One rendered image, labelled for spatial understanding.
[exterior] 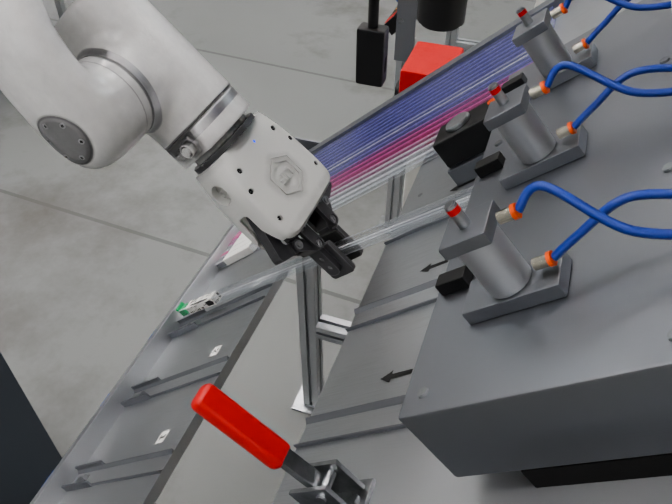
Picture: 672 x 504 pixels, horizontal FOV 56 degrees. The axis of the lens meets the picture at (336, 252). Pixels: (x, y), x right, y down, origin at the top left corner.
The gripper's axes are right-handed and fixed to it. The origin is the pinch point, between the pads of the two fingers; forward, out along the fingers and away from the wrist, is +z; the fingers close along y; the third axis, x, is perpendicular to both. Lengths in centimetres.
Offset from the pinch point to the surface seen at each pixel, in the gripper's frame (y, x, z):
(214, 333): -5.6, 18.5, -0.3
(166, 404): -15.5, 18.5, -0.5
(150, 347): -6.4, 30.2, -2.7
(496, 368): -24.3, -29.0, -4.0
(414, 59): 72, 23, 5
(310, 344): 33, 65, 34
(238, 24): 223, 178, -28
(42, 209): 69, 165, -29
